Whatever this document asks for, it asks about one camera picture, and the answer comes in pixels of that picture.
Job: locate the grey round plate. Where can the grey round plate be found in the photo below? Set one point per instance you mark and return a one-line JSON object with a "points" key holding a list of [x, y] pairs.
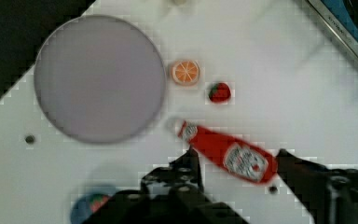
{"points": [[99, 79]]}

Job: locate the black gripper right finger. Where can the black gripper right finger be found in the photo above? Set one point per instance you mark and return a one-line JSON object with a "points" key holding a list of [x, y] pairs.
{"points": [[329, 195]]}

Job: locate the red plush ketchup bottle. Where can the red plush ketchup bottle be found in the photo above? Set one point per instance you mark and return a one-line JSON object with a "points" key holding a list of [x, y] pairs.
{"points": [[232, 154]]}

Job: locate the silver toaster oven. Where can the silver toaster oven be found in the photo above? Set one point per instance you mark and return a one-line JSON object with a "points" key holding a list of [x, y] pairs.
{"points": [[340, 18]]}

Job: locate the orange slice toy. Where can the orange slice toy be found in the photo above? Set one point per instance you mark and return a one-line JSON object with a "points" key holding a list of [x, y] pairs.
{"points": [[185, 72]]}

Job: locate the strawberry toy in bowl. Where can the strawberry toy in bowl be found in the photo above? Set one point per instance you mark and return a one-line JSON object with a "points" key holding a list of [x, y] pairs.
{"points": [[96, 201]]}

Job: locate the blue bowl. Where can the blue bowl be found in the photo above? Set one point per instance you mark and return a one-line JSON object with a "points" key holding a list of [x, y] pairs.
{"points": [[80, 211]]}

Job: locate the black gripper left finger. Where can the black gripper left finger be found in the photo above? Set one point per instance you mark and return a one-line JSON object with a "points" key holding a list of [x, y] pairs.
{"points": [[167, 195]]}

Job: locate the small red strawberry toy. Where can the small red strawberry toy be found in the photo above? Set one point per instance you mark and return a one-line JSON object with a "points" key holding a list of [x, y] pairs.
{"points": [[219, 93]]}

